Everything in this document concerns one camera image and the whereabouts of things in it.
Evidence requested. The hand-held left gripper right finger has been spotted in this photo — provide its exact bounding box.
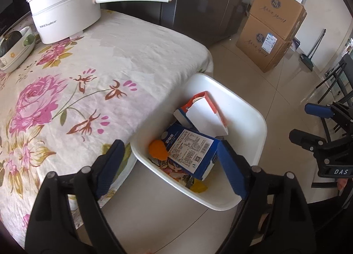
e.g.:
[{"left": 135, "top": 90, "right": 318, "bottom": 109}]
[{"left": 217, "top": 140, "right": 316, "bottom": 254}]

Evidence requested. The orange peel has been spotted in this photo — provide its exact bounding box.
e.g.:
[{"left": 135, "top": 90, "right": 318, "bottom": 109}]
[{"left": 148, "top": 139, "right": 169, "bottom": 160}]

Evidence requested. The floral tablecloth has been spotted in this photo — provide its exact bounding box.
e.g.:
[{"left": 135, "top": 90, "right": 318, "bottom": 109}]
[{"left": 0, "top": 8, "right": 214, "bottom": 249}]

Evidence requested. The grey refrigerator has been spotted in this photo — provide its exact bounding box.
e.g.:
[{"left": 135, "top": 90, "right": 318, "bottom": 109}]
[{"left": 99, "top": 0, "right": 250, "bottom": 46}]

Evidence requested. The red box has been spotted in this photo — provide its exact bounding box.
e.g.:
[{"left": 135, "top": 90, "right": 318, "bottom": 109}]
[{"left": 183, "top": 91, "right": 229, "bottom": 137}]

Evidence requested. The cardboard box with label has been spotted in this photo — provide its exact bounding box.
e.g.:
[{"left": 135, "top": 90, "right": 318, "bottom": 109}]
[{"left": 236, "top": 15, "right": 293, "bottom": 73}]

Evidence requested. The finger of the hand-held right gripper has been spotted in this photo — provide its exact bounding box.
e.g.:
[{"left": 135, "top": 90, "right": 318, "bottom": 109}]
[
  {"left": 305, "top": 102, "right": 353, "bottom": 129},
  {"left": 289, "top": 129, "right": 333, "bottom": 158}
]

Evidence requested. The broom with dustpan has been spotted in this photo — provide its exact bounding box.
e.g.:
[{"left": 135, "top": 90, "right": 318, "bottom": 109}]
[{"left": 299, "top": 29, "right": 327, "bottom": 72}]

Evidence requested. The white electric pot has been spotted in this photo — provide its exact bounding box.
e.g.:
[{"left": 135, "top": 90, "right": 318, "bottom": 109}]
[{"left": 27, "top": 0, "right": 173, "bottom": 44}]

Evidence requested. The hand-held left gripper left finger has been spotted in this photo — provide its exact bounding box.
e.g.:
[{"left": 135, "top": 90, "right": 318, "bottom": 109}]
[{"left": 25, "top": 139, "right": 125, "bottom": 254}]

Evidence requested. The white flower-print bowl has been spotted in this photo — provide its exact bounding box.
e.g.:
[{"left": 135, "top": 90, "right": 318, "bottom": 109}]
[{"left": 0, "top": 26, "right": 36, "bottom": 72}]

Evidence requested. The white plastic bin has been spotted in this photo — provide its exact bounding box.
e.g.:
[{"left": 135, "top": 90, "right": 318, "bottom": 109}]
[{"left": 130, "top": 73, "right": 267, "bottom": 211}]

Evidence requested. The black metal chair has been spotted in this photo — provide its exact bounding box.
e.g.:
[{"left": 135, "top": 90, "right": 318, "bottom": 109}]
[{"left": 312, "top": 54, "right": 353, "bottom": 188}]

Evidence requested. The green pumpkin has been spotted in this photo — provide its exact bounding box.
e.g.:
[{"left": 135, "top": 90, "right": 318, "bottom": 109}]
[{"left": 0, "top": 30, "right": 24, "bottom": 56}]

